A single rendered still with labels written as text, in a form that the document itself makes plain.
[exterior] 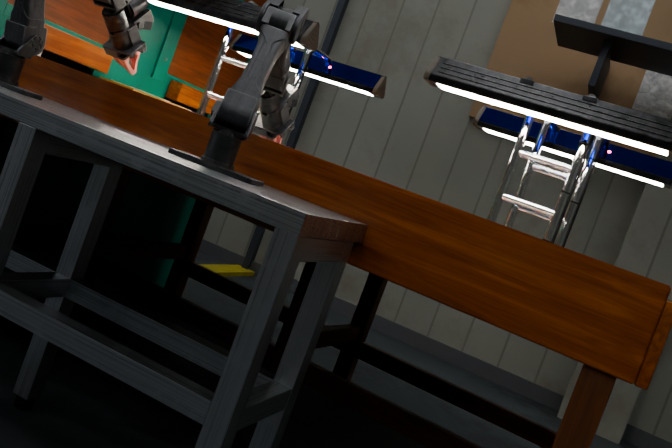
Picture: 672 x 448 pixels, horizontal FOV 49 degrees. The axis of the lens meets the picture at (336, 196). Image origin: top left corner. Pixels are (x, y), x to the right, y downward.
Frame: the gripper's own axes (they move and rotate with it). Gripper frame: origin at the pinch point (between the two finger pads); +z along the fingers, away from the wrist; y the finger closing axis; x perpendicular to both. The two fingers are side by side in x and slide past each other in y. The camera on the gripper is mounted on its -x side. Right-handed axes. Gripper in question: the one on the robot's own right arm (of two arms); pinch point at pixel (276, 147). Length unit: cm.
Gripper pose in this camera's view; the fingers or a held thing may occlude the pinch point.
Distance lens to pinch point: 206.1
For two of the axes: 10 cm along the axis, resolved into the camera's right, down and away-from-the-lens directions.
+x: -5.1, 6.4, -5.7
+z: 0.7, 6.9, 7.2
